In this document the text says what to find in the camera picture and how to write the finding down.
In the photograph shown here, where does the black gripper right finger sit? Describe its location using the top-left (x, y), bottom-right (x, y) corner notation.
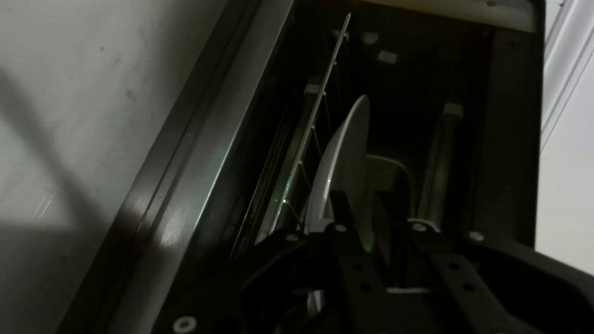
top-left (369, 191), bottom-right (594, 334)

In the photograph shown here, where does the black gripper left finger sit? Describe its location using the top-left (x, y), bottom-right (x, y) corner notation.
top-left (237, 188), bottom-right (376, 334)

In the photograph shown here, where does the white plate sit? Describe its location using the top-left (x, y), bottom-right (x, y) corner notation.
top-left (304, 93), bottom-right (374, 238)

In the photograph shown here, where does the black toaster oven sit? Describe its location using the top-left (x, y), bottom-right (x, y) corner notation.
top-left (229, 0), bottom-right (547, 275)

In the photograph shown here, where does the wire oven rack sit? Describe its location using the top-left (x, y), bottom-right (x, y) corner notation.
top-left (268, 11), bottom-right (356, 232)

